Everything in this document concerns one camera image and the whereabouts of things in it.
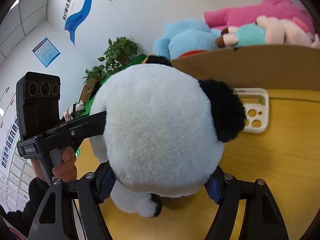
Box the person's left hand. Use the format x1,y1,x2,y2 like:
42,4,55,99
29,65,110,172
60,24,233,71
31,146,78,183

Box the white panda plush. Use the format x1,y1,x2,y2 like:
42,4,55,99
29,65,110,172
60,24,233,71
90,55,246,218

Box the potted green plant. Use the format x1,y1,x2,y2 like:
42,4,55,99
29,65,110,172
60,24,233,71
98,37,138,75

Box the blue wall poster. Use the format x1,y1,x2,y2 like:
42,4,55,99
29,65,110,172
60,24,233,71
32,37,60,68

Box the pink plush bear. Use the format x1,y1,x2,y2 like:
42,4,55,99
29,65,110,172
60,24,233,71
202,0,316,34

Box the pink pig plush doll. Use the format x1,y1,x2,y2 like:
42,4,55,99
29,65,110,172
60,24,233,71
215,15,319,49

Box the blue plush toy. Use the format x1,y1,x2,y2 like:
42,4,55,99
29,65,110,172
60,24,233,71
152,18,221,60

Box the white phone case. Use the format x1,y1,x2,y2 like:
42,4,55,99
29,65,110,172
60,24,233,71
234,88,270,134

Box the cardboard box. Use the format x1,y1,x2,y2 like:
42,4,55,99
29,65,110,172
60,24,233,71
171,46,319,90

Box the black camera box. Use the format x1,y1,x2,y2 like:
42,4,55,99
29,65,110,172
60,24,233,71
16,72,61,140

